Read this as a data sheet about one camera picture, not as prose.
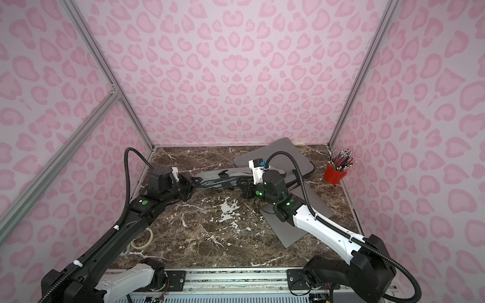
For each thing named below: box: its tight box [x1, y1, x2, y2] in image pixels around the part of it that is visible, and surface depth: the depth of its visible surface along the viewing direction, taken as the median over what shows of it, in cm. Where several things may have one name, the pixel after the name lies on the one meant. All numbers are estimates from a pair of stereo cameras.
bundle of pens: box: [327, 147, 358, 173], surface depth 94 cm
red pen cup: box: [323, 163, 348, 185], surface depth 103 cm
